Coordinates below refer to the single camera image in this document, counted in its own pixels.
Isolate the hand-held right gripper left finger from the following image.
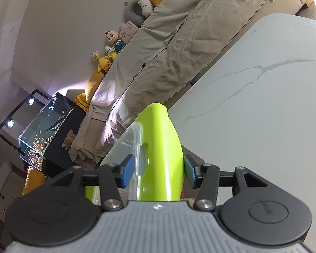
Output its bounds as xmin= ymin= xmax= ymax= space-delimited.
xmin=46 ymin=153 xmax=135 ymax=209

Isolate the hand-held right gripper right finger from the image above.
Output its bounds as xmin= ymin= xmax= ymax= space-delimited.
xmin=183 ymin=154 xmax=273 ymax=211

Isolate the green storage box lid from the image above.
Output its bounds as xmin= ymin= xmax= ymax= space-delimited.
xmin=85 ymin=103 xmax=186 ymax=202

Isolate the white marble desktop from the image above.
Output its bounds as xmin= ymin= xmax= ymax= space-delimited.
xmin=166 ymin=13 xmax=316 ymax=253

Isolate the brown teddy bear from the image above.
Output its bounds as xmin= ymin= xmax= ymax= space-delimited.
xmin=62 ymin=130 xmax=77 ymax=151

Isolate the small yellow cushion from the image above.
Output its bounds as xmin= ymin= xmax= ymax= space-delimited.
xmin=75 ymin=93 xmax=91 ymax=114

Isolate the long yellow pillow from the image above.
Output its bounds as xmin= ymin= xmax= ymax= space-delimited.
xmin=85 ymin=70 xmax=106 ymax=104

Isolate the glass fish tank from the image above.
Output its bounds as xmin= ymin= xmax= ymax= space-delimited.
xmin=18 ymin=97 xmax=75 ymax=169

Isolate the yellow chair cushion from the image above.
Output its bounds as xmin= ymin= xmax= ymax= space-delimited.
xmin=21 ymin=167 xmax=45 ymax=197

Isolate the yellow duck plush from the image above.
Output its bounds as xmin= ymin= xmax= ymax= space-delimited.
xmin=91 ymin=51 xmax=112 ymax=72

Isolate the small white duck plush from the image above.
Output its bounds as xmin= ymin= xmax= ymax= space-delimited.
xmin=104 ymin=46 xmax=118 ymax=60

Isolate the beige covered sofa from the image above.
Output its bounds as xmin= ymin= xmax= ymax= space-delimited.
xmin=68 ymin=0 xmax=289 ymax=170

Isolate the baby doll with red hair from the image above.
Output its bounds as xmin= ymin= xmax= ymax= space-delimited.
xmin=104 ymin=30 xmax=127 ymax=53

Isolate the pink plush toy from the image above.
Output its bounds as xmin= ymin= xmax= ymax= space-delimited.
xmin=118 ymin=21 xmax=140 ymax=44

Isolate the grey plush pillow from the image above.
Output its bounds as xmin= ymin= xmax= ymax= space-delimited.
xmin=124 ymin=1 xmax=146 ymax=28

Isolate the white bear plush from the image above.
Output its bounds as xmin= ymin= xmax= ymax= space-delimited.
xmin=137 ymin=0 xmax=155 ymax=18

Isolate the black fish tank lamp frame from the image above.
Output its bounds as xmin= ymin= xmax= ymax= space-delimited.
xmin=0 ymin=90 xmax=53 ymax=159

